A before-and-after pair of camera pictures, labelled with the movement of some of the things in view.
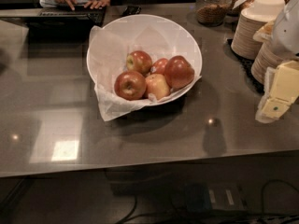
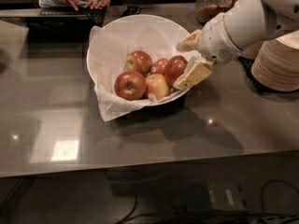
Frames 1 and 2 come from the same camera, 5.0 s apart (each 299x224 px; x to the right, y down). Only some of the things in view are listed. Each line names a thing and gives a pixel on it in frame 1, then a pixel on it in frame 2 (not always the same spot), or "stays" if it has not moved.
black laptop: [64, 24] stays
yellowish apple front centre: [157, 85] stays
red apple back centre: [161, 64] stays
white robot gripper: [287, 35] to [215, 41]
